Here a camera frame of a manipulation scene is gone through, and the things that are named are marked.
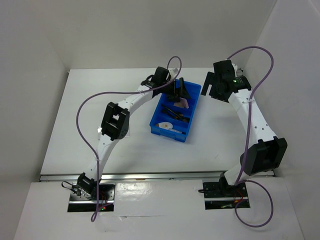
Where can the short brown kabuki brush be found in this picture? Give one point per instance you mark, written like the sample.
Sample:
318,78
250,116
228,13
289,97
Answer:
179,116

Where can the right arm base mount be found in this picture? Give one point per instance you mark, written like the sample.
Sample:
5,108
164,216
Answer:
219,197

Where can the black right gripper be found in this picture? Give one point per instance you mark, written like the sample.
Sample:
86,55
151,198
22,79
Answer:
211,79

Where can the white oval makeup sponge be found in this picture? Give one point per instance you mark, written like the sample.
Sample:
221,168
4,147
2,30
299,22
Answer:
164,125

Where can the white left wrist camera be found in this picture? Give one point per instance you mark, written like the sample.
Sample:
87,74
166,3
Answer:
174,73

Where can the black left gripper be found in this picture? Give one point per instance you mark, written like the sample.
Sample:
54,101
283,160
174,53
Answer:
180,92

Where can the blue divided plastic bin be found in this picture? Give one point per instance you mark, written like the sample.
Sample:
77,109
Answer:
174,122

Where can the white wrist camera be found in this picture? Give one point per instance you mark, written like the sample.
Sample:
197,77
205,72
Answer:
174,73
235,67

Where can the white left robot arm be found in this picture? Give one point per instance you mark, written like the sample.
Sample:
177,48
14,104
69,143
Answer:
116,120

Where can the thin black makeup brush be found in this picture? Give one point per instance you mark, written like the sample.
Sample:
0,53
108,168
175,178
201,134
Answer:
167,110

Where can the front aluminium rail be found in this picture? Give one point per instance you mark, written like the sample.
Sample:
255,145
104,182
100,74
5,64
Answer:
138,176

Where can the pink square makeup sponge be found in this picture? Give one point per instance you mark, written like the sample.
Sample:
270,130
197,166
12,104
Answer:
182,103

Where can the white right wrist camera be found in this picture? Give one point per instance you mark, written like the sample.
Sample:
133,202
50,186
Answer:
235,67

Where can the black fan makeup brush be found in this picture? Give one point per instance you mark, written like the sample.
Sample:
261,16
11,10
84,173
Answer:
185,119

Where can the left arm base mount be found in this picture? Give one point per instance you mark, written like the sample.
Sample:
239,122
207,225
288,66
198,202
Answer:
81,202

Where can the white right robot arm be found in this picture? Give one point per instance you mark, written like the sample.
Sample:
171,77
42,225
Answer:
265,150

